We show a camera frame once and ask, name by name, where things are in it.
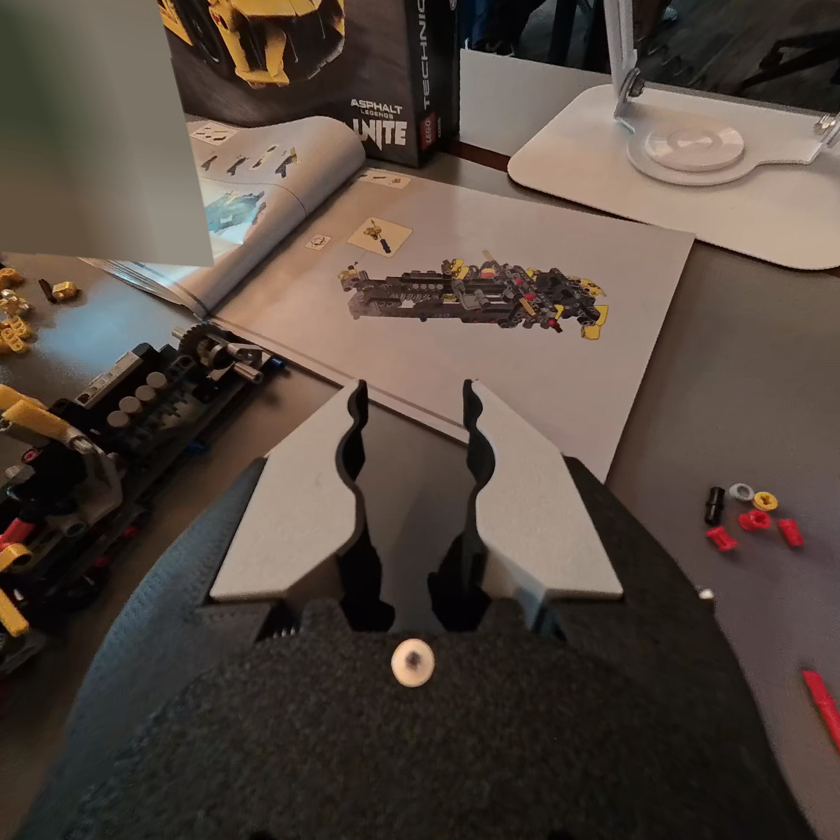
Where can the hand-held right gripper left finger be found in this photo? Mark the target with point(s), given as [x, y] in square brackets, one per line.
[289, 525]

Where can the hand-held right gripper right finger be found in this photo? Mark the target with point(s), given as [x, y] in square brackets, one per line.
[544, 525]

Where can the partly built lego car chassis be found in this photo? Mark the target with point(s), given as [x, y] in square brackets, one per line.
[131, 407]

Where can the black lego pin connector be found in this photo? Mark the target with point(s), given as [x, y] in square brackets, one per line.
[714, 505]

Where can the red lego bushing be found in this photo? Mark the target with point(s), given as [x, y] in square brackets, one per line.
[754, 520]
[720, 538]
[791, 533]

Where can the grey lego bushing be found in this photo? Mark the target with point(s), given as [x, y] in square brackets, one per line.
[741, 492]

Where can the red lego axle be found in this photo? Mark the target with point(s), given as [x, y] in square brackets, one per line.
[823, 709]

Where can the pile of yellow lego pieces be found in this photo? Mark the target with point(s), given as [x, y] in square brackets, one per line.
[13, 334]

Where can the short black lego axle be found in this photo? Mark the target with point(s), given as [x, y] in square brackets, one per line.
[44, 290]

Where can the Lego Technic set box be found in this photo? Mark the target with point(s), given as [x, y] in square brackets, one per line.
[315, 118]

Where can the open instruction booklet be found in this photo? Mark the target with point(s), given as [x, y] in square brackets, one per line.
[525, 367]

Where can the white stand base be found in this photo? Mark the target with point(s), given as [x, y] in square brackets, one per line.
[590, 170]

